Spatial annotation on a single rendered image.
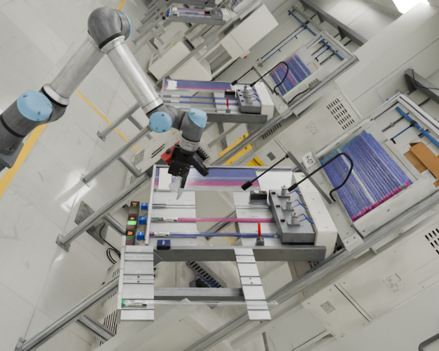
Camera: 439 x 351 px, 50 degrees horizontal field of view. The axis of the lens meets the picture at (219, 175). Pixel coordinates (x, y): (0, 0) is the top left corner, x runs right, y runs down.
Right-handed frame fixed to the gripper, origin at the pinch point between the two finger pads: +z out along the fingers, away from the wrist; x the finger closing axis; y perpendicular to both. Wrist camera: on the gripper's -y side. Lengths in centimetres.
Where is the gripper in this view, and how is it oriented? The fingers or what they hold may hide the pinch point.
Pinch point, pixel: (178, 191)
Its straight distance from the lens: 195.2
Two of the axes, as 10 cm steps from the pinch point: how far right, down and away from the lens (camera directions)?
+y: -9.5, -2.4, -2.1
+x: 0.7, 4.8, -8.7
